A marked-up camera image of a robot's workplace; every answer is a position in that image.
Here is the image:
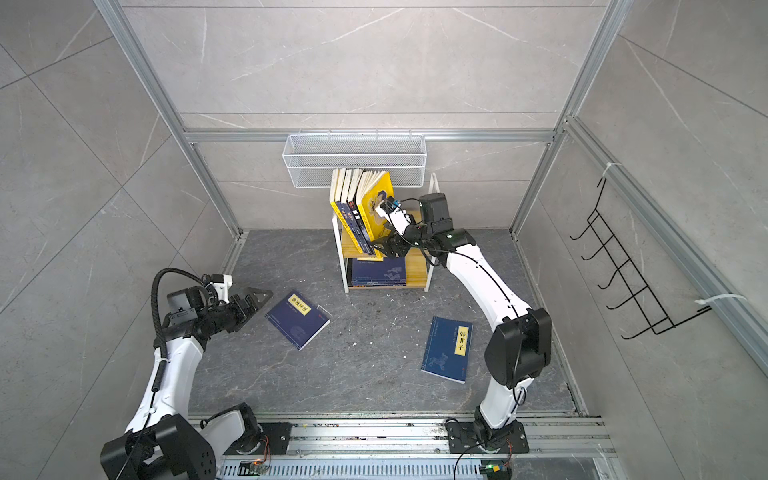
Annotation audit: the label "dark blue book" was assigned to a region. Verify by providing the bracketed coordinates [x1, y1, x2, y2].
[347, 258, 407, 287]
[265, 290, 330, 351]

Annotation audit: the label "yellow cartoon book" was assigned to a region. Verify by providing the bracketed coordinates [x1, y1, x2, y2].
[358, 170, 394, 242]

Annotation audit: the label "black book white characters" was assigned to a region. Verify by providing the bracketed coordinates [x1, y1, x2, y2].
[347, 168, 375, 257]

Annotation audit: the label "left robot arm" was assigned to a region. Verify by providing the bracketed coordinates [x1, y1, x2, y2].
[100, 275, 273, 479]

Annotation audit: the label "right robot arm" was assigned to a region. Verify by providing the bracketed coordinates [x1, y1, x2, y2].
[375, 193, 552, 454]

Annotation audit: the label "wooden two-tier shelf rack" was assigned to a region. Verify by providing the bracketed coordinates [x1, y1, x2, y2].
[328, 168, 434, 291]

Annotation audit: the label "blue book yellow label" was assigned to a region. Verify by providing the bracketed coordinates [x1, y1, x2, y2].
[421, 316, 473, 384]

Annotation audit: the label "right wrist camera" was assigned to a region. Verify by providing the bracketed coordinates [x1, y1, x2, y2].
[375, 197, 413, 235]

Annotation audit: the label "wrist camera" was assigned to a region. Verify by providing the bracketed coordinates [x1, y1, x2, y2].
[203, 274, 233, 304]
[375, 197, 413, 235]

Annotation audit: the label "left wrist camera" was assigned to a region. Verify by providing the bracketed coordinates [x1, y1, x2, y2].
[203, 274, 233, 304]

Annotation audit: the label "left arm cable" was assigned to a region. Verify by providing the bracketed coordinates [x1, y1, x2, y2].
[149, 267, 208, 355]

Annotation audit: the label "white wire mesh basket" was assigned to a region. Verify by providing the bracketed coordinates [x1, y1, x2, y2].
[282, 133, 428, 189]

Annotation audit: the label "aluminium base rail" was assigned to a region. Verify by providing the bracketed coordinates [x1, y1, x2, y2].
[208, 412, 627, 479]

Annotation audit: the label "black wall hook rack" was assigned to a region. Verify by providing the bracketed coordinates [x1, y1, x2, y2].
[569, 179, 712, 341]

